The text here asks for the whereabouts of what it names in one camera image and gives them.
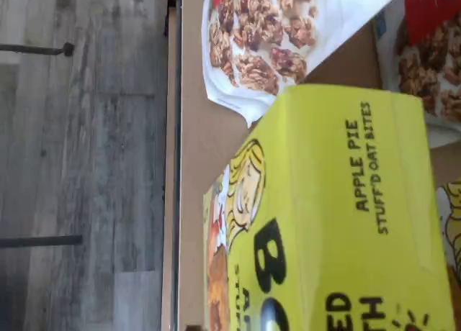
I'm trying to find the green Bobo's apple pie box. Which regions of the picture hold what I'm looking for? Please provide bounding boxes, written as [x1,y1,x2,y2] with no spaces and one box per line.
[202,83,457,331]

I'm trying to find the brown cardboard box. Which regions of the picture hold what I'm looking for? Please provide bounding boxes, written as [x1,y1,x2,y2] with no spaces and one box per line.
[161,0,461,331]

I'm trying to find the black metal bar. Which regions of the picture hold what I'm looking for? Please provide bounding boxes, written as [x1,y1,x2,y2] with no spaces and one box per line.
[0,235,84,248]
[0,42,76,58]

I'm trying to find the red label granola bag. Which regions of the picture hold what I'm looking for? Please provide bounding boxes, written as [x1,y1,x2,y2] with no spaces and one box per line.
[200,0,408,129]
[381,0,461,124]

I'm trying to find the black metal shelving frame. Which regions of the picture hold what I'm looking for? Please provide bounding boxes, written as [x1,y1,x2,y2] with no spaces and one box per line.
[161,0,183,331]

